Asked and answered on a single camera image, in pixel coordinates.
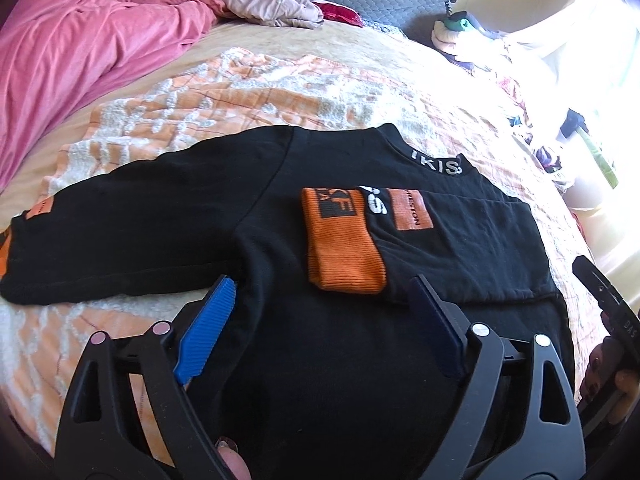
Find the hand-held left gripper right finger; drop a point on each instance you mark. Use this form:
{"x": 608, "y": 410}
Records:
{"x": 435, "y": 325}

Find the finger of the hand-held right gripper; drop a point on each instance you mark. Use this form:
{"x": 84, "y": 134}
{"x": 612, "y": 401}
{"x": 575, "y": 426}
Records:
{"x": 590, "y": 280}

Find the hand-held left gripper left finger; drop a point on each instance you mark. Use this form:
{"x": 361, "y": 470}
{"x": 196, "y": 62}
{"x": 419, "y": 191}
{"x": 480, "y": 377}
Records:
{"x": 210, "y": 320}

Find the black sweatshirt with orange cuffs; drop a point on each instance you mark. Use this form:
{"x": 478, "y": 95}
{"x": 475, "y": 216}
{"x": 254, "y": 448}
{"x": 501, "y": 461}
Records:
{"x": 300, "y": 360}

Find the pile of assorted clothes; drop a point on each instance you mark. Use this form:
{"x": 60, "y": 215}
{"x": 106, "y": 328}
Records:
{"x": 460, "y": 35}

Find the person's left hand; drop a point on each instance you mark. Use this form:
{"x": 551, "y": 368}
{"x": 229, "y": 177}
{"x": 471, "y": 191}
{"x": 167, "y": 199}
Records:
{"x": 231, "y": 460}

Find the orange and white patterned blanket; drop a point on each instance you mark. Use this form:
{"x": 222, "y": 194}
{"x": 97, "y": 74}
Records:
{"x": 200, "y": 90}

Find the beige bed sheet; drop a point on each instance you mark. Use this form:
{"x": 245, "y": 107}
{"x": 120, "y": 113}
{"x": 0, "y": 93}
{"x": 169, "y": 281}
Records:
{"x": 375, "y": 45}

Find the pink blanket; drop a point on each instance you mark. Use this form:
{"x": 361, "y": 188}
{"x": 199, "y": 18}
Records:
{"x": 75, "y": 50}

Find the mauve garment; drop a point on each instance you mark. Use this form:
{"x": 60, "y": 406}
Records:
{"x": 270, "y": 5}

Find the red cloth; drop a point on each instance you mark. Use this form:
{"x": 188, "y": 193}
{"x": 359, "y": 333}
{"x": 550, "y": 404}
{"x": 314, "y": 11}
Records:
{"x": 340, "y": 12}

